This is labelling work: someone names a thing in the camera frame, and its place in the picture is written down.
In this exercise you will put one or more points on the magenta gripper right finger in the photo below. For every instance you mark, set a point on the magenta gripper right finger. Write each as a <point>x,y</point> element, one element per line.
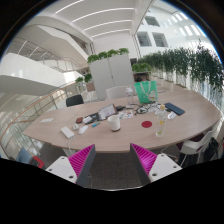
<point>150,166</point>

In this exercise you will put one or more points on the dark blue notebook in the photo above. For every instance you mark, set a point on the dark blue notebook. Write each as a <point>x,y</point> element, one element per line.
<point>174,108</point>

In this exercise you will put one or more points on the black chair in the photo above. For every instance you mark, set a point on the black chair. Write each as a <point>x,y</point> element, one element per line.
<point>74,100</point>

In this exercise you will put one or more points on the small clear bottle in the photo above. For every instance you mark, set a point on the small clear bottle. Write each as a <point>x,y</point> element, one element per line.
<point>129,92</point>

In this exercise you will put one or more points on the white power adapter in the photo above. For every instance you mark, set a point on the white power adapter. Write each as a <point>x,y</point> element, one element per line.
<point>67,132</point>

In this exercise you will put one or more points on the white paper sheet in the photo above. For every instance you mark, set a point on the white paper sheet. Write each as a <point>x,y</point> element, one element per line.
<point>46,120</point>

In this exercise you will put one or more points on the white cabinet with plants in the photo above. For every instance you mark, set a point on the white cabinet with plants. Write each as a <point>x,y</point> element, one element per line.
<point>111,72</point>

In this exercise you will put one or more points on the white computer mouse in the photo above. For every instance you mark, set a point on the white computer mouse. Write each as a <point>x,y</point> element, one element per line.
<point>82,130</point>

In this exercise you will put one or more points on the red round coaster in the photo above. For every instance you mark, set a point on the red round coaster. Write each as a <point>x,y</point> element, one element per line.
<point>146,124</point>

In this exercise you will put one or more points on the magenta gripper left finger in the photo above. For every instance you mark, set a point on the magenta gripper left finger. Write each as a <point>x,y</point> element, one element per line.
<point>76,167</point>

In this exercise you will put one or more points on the colourful sticker sheet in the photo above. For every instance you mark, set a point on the colourful sticker sheet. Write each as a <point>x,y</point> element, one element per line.
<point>126,114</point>

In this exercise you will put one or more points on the white chair behind table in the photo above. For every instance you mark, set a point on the white chair behind table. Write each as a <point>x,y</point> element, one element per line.
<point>116,92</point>

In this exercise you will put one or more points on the white chair at right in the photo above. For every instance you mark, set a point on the white chair at right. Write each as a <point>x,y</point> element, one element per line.
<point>191,149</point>

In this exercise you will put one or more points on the white ceramic mug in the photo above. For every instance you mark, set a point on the white ceramic mug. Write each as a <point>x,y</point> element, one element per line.
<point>114,122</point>

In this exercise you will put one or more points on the green tote bag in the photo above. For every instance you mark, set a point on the green tote bag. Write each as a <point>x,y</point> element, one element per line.
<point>146,91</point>

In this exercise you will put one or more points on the clear plastic water bottle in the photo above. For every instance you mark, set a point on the clear plastic water bottle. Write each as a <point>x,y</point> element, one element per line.
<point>161,121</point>

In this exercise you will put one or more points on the blue marker pen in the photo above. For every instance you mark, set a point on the blue marker pen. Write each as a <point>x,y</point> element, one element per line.
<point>95,124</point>

